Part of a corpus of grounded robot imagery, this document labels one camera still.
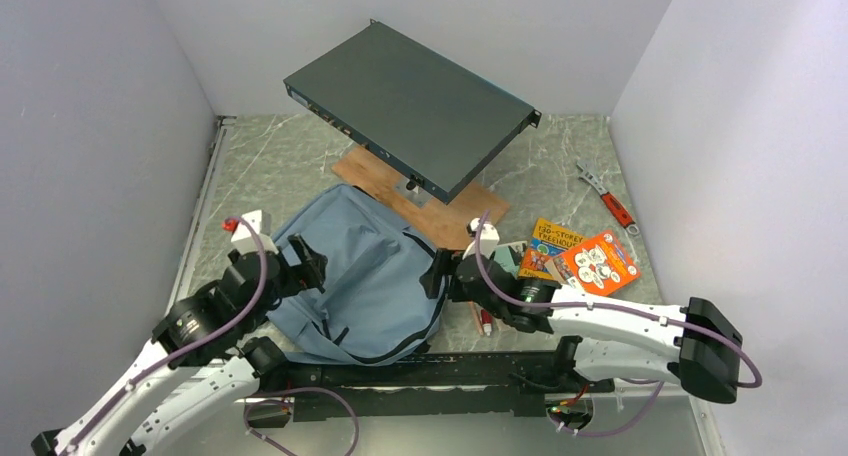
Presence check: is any brown pencil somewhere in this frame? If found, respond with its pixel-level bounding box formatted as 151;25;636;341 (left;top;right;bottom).
467;302;485;336

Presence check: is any blue student backpack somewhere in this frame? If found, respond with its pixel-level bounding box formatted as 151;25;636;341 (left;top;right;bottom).
268;184;446;366

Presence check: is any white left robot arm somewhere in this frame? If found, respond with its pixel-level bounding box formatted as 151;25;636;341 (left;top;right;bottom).
31;234;327;455

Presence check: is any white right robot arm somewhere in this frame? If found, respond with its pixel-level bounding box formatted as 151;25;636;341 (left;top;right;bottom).
419;249;747;404

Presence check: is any brown wooden board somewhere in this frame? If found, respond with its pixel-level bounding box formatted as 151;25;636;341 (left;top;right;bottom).
332;146;510;249

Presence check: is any teal paperback book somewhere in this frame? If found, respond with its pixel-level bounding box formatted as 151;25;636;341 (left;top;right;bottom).
492;241;528;277

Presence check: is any yellow treehouse book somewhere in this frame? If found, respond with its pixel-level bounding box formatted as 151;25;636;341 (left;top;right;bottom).
517;218;585;282

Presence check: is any dark teal rack server unit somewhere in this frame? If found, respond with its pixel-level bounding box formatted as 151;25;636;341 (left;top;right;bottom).
283;20;541;204

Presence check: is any orange cartoon book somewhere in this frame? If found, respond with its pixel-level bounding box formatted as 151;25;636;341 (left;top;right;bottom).
545;231;641;297

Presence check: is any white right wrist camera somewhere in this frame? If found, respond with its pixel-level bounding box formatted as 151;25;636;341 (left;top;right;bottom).
462;218;500;260

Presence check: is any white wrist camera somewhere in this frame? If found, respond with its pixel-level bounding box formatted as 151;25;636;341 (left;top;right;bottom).
222;210;279;255
462;218;500;260

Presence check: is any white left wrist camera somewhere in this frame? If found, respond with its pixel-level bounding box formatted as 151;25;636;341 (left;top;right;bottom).
222;210;279;255

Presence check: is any metal stand bracket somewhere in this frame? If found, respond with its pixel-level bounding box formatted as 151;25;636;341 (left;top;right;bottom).
394;178;432;208

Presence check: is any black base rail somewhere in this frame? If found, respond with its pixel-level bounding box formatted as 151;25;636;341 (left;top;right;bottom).
258;350;615;422

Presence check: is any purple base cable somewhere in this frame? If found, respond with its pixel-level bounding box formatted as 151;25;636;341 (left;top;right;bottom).
242;386;361;456

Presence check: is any aluminium frame rail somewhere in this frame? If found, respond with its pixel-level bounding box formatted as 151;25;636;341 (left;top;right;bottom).
165;115;237;313

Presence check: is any red handled adjustable wrench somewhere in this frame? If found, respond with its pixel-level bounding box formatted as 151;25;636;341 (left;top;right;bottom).
575;160;641;236

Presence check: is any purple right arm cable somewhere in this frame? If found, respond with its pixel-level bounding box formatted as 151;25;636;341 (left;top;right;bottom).
472;210;764;390

